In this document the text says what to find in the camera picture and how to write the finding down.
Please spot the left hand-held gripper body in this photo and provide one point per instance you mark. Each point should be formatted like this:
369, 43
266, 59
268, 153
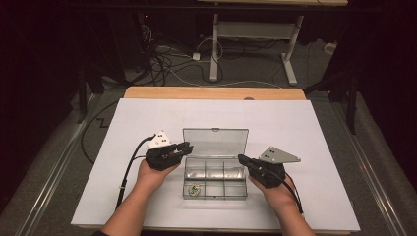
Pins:
160, 157

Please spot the person's left hand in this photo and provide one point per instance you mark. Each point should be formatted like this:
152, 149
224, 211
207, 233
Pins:
152, 177

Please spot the small white power adapter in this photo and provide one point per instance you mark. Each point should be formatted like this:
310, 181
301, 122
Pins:
196, 56

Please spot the clear plastic compartment box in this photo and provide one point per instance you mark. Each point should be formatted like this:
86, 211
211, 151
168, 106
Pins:
214, 177

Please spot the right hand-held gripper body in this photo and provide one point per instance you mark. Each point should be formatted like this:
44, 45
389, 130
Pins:
267, 173

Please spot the white metal desk frame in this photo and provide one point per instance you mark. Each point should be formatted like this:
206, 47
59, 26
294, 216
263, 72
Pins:
255, 30

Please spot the black metal stand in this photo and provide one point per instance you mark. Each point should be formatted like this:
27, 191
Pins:
82, 98
351, 105

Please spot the wooden table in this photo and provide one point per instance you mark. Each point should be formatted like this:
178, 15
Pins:
196, 93

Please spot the aluminium rail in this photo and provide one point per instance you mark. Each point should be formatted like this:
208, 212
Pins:
370, 177
49, 183

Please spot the person's right hand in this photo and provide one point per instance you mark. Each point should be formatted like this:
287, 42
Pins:
273, 196

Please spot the white board sheet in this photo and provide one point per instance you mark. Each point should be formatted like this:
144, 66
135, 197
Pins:
229, 111

